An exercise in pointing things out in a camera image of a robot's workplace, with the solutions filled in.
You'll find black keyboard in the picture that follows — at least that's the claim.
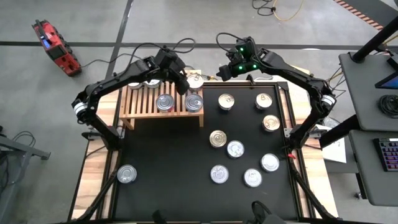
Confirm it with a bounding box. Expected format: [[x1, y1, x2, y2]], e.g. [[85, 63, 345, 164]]
[[373, 137, 398, 172]]

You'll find coiled black cable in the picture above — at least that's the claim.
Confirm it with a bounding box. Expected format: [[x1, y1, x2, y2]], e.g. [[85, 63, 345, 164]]
[[377, 94, 398, 119]]

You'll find black aluminium table frame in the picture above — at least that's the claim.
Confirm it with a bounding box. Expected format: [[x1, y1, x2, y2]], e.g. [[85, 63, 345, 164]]
[[67, 80, 338, 224]]

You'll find grey desk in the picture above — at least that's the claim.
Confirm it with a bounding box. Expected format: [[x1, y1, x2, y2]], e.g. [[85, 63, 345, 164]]
[[338, 51, 398, 132], [348, 129, 398, 208]]

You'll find white paper sheet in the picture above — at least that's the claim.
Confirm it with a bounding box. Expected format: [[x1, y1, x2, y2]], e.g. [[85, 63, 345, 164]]
[[322, 136, 348, 164]]

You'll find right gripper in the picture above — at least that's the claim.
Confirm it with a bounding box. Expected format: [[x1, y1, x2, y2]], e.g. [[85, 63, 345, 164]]
[[216, 35, 262, 83]]

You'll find black looped cable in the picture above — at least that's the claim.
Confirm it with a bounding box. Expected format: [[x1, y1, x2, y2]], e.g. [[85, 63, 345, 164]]
[[251, 0, 277, 17]]

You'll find blue-screen tablet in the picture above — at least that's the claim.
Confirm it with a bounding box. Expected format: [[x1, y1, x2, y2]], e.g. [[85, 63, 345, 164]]
[[374, 55, 398, 90]]

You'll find yellow cable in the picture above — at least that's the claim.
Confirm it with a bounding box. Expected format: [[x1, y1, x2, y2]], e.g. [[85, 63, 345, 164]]
[[272, 0, 304, 22]]

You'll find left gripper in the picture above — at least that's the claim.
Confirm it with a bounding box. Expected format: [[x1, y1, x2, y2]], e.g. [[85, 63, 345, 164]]
[[154, 47, 191, 96]]

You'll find green Circle Hook tuna can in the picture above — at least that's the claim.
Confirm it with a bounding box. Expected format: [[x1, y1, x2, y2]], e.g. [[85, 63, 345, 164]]
[[210, 164, 229, 184]]

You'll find black slanted pole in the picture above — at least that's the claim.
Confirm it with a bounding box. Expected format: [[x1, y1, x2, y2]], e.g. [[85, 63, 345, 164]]
[[351, 14, 398, 63]]

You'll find blue seafood can silver lid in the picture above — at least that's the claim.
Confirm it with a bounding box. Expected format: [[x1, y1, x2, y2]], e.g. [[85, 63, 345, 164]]
[[184, 93, 204, 113], [226, 140, 246, 159]]

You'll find teal seafood can silver lid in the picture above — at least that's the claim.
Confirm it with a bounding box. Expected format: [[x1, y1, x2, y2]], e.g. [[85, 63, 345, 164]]
[[143, 79, 162, 90]]

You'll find red black portable device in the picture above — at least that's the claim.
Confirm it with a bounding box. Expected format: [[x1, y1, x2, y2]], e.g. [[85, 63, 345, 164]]
[[31, 19, 83, 78]]

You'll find long black cable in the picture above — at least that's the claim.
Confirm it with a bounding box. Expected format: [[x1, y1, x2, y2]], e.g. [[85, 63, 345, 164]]
[[80, 52, 141, 68]]

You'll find yellow paper stack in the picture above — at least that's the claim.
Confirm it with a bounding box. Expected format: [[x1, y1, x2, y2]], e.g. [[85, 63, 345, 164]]
[[292, 63, 311, 86]]

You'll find wooden slatted shelf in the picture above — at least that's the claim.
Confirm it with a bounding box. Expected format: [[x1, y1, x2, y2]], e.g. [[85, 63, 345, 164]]
[[118, 74, 205, 130]]

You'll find grey metal stand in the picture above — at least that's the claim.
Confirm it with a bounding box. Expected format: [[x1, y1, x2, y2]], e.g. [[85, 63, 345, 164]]
[[0, 134, 52, 218]]

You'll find red seafood can silver lid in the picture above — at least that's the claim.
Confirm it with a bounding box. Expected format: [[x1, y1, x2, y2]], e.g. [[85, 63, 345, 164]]
[[155, 93, 175, 113]]

